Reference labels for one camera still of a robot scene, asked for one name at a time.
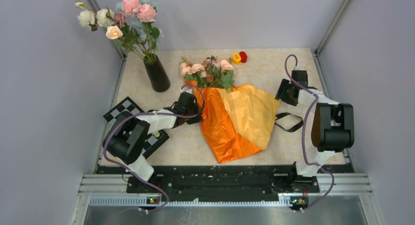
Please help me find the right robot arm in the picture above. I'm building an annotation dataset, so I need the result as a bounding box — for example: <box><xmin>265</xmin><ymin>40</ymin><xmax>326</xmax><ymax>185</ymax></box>
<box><xmin>276</xmin><ymin>70</ymin><xmax>355</xmax><ymax>192</ymax></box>

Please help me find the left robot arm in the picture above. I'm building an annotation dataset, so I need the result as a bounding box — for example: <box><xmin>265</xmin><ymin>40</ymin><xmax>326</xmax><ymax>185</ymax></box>
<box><xmin>103</xmin><ymin>89</ymin><xmax>202</xmax><ymax>192</ymax></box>

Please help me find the orange paper bouquet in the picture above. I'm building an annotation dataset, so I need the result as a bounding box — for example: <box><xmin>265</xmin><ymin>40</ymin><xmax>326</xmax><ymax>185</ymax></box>
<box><xmin>180</xmin><ymin>55</ymin><xmax>234</xmax><ymax>89</ymax></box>

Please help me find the aluminium frame rail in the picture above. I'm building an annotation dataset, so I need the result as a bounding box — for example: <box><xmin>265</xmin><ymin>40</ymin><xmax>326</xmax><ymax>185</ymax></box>
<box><xmin>71</xmin><ymin>169</ymin><xmax>383</xmax><ymax>225</ymax></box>

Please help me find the black tapered vase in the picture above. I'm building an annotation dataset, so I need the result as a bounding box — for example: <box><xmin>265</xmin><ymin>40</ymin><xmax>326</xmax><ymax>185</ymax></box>
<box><xmin>144</xmin><ymin>56</ymin><xmax>170</xmax><ymax>92</ymax></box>

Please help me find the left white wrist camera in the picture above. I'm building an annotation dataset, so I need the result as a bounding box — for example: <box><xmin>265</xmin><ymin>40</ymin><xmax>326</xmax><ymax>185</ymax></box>
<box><xmin>180</xmin><ymin>89</ymin><xmax>194</xmax><ymax>95</ymax></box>

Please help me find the black ribbon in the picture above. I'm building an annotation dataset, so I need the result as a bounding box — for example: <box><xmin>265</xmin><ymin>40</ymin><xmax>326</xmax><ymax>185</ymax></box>
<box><xmin>274</xmin><ymin>112</ymin><xmax>304</xmax><ymax>133</ymax></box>

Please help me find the pink and white flower bunch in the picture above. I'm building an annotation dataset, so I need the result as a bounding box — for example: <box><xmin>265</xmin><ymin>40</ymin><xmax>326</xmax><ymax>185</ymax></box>
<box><xmin>75</xmin><ymin>0</ymin><xmax>162</xmax><ymax>64</ymax></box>

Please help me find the yellow toy flower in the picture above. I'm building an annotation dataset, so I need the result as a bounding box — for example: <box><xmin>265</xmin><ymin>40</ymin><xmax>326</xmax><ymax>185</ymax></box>
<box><xmin>231</xmin><ymin>53</ymin><xmax>242</xmax><ymax>65</ymax></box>

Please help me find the black white checkerboard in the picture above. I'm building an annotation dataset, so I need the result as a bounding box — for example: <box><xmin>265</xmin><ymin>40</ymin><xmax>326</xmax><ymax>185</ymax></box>
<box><xmin>102</xmin><ymin>97</ymin><xmax>169</xmax><ymax>164</ymax></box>

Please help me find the orange yellow wrapping paper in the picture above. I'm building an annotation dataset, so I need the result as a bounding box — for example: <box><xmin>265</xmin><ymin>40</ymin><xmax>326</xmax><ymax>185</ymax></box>
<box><xmin>186</xmin><ymin>81</ymin><xmax>280</xmax><ymax>163</ymax></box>

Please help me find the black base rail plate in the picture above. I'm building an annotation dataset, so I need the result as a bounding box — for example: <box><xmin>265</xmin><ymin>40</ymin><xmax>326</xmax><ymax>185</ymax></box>
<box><xmin>126</xmin><ymin>164</ymin><xmax>320</xmax><ymax>203</ymax></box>

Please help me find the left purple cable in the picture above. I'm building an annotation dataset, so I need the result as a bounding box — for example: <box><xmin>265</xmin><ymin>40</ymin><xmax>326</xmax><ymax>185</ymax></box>
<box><xmin>102</xmin><ymin>84</ymin><xmax>206</xmax><ymax>214</ymax></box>

